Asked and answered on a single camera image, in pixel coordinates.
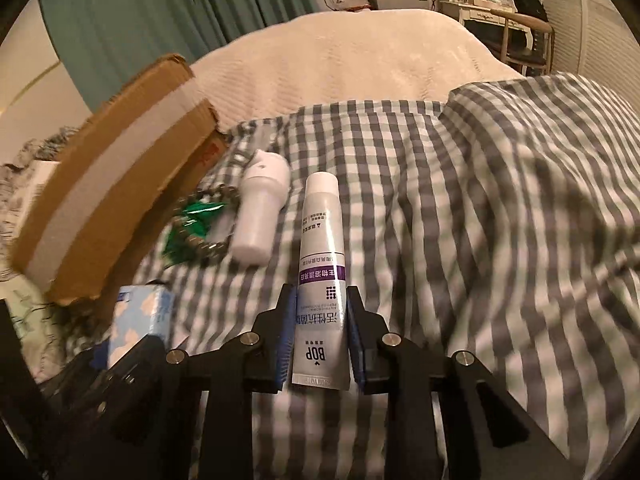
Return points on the green foil packet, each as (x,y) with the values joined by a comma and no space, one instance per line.
(194,220)

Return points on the black backpack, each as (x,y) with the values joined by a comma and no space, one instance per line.
(527,2)

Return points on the blue white tissue pack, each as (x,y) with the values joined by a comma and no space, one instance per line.
(140,310)

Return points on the wide green curtain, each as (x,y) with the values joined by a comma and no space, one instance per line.
(175,5)

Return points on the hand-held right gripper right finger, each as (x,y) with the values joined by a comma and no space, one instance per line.
(356,345)

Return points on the cream textured blanket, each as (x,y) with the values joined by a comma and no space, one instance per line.
(350,60)

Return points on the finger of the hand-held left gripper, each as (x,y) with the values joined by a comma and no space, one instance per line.
(135,360)

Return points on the grey white checked quilt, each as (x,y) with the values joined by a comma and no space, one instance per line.
(450,210)

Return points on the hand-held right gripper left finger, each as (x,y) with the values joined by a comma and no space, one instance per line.
(285,340)

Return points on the white dressing table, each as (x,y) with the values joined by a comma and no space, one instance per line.
(475,10)

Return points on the white louvered wardrobe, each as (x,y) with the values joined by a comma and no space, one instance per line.
(595,25)

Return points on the white toothpaste tube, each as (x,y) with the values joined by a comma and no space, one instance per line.
(320,270)

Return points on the white plastic bottle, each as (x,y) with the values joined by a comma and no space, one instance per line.
(255,220)

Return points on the wooden chair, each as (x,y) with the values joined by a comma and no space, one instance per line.
(530,40)

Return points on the brown cardboard box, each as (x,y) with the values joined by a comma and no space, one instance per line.
(125,160)

